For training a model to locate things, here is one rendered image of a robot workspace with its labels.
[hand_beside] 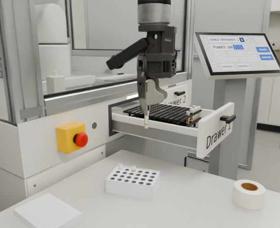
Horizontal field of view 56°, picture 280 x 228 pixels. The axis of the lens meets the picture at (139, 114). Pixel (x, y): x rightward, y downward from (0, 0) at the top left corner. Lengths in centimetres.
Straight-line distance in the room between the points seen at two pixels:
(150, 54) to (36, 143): 37
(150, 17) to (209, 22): 200
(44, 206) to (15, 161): 15
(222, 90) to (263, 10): 95
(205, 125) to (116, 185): 28
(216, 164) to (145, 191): 127
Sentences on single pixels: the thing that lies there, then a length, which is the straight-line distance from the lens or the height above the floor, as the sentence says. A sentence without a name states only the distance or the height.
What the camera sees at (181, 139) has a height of 86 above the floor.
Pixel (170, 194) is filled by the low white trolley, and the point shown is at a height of 76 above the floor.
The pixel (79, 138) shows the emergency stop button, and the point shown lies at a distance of 72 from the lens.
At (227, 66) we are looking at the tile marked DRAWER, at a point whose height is 101.
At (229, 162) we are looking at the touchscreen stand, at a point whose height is 35.
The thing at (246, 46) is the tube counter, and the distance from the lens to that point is 181.
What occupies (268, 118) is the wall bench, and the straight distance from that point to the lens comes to 387.
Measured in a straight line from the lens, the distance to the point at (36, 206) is 66.
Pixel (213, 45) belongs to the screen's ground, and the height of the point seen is 112.
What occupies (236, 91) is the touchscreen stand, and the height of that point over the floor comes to 84.
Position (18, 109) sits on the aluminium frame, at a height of 98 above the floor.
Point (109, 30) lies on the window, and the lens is 91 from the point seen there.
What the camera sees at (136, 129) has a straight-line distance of 86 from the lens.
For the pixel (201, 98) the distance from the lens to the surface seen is 264.
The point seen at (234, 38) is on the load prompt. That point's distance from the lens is 180.
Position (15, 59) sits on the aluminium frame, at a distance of 67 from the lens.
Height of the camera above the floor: 113
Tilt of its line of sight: 15 degrees down
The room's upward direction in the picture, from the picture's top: straight up
